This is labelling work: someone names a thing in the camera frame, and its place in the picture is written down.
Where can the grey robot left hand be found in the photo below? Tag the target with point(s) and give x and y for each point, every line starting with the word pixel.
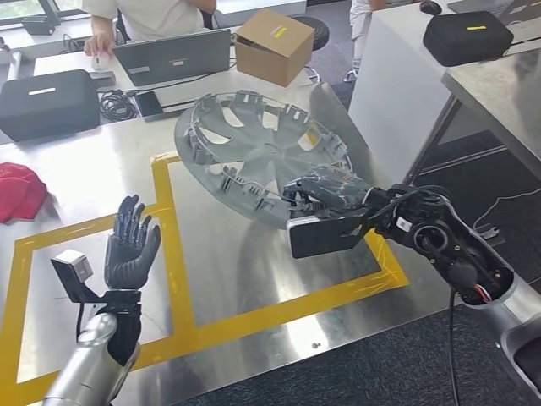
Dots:
pixel 129 263

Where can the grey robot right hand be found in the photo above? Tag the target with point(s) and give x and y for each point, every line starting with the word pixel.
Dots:
pixel 333 190

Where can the silver plastic wheel hubcap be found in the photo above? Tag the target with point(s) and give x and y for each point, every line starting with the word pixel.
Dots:
pixel 253 151

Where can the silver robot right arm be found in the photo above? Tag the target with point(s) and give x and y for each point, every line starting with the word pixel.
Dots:
pixel 465 252

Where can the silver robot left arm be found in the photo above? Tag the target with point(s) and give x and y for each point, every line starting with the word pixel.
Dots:
pixel 88 358

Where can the steel workbench table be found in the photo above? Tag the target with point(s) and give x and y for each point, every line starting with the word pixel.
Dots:
pixel 253 280

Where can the white cabinet panel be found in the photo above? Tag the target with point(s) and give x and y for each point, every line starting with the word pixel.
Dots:
pixel 393 95

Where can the person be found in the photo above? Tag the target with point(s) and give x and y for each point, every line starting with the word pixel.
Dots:
pixel 359 33
pixel 156 17

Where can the brown cardboard box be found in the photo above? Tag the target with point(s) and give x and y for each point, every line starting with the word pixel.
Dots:
pixel 275 50

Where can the black phone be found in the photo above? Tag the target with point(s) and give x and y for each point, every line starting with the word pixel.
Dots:
pixel 149 105

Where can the black round stool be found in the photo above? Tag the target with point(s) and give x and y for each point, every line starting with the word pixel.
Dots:
pixel 319 31

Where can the black case with white label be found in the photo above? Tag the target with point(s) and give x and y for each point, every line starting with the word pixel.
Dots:
pixel 46 106

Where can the white desk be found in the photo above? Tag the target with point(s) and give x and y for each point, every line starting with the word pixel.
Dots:
pixel 203 92

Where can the white computer mouse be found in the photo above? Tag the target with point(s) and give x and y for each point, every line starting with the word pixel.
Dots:
pixel 100 61

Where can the grey laptop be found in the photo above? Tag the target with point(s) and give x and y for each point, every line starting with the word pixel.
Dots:
pixel 173 56

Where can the black computer mouse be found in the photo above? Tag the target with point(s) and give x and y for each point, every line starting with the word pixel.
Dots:
pixel 430 7

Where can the black case with yellow label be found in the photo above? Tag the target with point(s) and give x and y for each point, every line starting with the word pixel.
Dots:
pixel 467 39

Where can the black desk device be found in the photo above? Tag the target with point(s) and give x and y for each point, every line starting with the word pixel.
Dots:
pixel 38 25

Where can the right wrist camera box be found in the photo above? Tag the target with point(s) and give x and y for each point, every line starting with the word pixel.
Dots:
pixel 317 235

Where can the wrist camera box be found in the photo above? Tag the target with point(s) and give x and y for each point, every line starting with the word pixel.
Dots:
pixel 72 269
pixel 317 235

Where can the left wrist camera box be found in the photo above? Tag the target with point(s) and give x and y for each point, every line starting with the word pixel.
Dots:
pixel 72 269

